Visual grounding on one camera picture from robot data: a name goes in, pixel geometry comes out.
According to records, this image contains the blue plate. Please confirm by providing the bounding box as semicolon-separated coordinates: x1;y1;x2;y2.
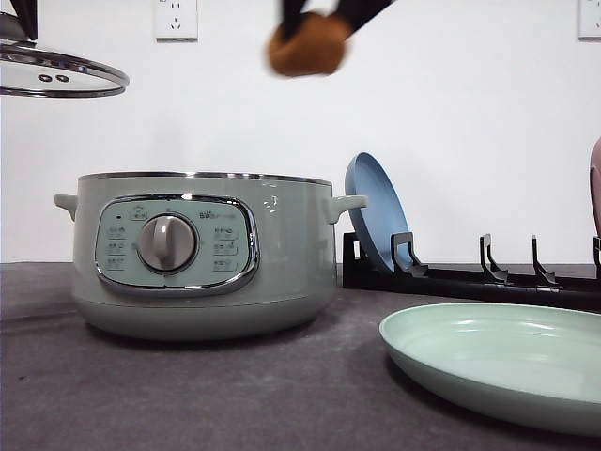
346;152;409;273

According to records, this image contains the white right wall socket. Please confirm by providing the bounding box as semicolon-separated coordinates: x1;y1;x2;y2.
578;0;601;44

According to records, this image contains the white wall socket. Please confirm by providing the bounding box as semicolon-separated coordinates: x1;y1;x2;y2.
155;0;198;43
578;0;601;44

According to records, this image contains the green plate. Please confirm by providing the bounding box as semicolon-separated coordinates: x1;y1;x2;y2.
379;303;601;435

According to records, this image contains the glass steamer lid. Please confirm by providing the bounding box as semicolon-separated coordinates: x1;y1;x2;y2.
0;12;130;98

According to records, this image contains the black plate rack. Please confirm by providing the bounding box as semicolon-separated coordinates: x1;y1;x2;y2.
342;232;601;312

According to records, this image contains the brown potato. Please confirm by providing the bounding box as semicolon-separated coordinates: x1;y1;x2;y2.
266;12;348;76

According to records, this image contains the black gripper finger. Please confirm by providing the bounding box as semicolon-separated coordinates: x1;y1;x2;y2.
280;0;306;42
335;0;393;38
9;0;38;40

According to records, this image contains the green electric steamer pot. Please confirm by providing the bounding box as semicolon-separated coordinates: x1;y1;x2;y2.
54;171;368;342

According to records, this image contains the pink plate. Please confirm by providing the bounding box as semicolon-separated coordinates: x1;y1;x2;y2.
590;135;601;236

